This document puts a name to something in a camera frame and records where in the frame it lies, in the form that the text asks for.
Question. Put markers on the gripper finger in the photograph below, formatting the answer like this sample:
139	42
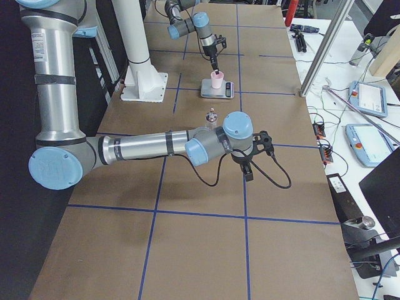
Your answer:
248	173

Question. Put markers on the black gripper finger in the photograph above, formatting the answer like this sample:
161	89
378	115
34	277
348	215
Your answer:
214	65

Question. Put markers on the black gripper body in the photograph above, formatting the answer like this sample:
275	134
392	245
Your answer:
241	159
209	50

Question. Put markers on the pink cup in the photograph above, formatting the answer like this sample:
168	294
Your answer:
217	78

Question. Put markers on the clear glass sauce bottle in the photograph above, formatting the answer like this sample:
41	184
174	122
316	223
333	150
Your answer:
211	119

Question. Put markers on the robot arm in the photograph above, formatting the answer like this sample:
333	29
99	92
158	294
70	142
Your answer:
199	23
64	154

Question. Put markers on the silver kitchen scale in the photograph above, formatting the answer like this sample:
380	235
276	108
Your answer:
226	91

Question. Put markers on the near orange connector block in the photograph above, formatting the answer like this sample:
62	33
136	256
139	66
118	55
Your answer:
326	153

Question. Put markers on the orange connector block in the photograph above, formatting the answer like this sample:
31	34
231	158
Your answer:
326	153
318	130

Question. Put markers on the far orange connector block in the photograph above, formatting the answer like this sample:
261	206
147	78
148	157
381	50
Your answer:
318	130

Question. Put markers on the red cylinder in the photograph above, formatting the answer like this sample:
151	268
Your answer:
291	12

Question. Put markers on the black box white label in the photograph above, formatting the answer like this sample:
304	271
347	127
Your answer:
336	184

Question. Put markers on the metal rod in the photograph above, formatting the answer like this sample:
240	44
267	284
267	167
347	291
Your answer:
365	117

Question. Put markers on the near teach pendant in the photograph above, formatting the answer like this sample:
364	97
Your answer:
370	146

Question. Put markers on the teach pendant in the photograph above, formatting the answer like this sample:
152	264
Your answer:
370	146
368	98

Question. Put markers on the black monitor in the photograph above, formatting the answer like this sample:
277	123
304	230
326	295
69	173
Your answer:
381	191

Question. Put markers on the far teach pendant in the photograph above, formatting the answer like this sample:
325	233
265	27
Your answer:
368	98

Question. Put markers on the black clamp stand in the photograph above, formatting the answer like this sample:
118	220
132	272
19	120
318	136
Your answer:
368	250

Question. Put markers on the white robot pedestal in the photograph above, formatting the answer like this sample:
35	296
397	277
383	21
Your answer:
142	82

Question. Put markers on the aluminium frame post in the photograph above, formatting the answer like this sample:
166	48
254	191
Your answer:
327	41

